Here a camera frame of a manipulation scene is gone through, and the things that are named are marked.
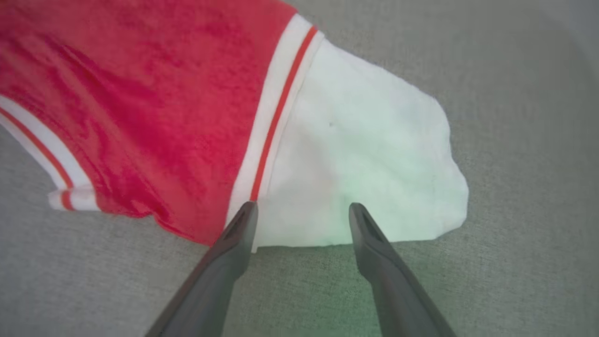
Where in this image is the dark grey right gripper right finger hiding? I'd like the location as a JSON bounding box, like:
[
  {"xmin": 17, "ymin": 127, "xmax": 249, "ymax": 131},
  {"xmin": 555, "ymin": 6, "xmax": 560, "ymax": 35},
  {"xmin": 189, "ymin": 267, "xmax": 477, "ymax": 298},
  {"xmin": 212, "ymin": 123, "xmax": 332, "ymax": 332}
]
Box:
[{"xmin": 348, "ymin": 202, "xmax": 458, "ymax": 337}]

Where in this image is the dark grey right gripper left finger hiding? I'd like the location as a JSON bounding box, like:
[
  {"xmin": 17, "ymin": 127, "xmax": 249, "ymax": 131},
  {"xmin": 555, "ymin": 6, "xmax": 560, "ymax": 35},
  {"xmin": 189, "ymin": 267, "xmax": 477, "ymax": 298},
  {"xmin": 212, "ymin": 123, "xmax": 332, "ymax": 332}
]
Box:
[{"xmin": 144, "ymin": 201, "xmax": 259, "ymax": 337}]

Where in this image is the red garment with white stripes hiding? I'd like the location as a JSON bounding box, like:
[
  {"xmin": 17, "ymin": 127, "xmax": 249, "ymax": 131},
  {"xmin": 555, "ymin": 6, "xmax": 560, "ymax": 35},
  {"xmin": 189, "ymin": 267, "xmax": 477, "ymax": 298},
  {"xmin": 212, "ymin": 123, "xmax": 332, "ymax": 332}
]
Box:
[{"xmin": 0, "ymin": 0, "xmax": 470, "ymax": 248}]

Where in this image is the white cloth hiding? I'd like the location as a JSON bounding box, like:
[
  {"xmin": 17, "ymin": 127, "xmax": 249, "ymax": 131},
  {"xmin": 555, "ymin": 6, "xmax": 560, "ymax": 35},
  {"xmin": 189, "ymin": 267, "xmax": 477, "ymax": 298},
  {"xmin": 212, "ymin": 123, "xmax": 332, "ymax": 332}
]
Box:
[{"xmin": 0, "ymin": 0, "xmax": 599, "ymax": 337}]

